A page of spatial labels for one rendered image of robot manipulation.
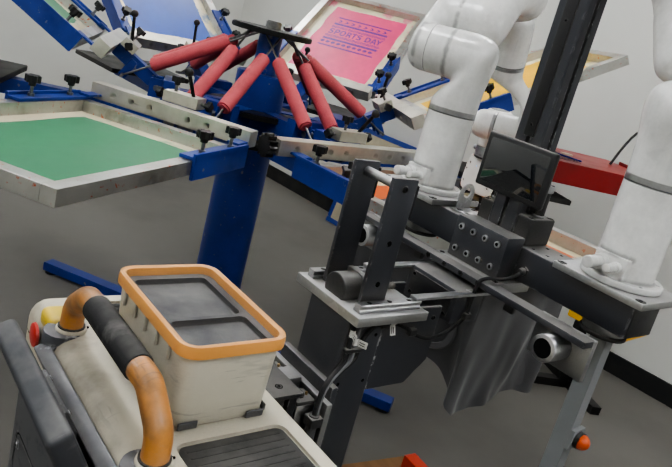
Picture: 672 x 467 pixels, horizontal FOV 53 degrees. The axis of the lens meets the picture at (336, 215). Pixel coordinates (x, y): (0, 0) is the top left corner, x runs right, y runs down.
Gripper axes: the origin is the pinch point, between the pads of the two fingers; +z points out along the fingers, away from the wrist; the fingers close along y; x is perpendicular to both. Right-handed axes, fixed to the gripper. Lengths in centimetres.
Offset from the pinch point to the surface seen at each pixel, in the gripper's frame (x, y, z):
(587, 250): 24.8, 23.9, 5.2
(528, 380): 14, 24, 45
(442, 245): -29.6, 14.5, 1.6
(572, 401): -16, 51, 26
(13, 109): -97, -84, -3
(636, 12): 206, -75, -67
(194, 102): -47, -78, -9
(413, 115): 35, -61, -11
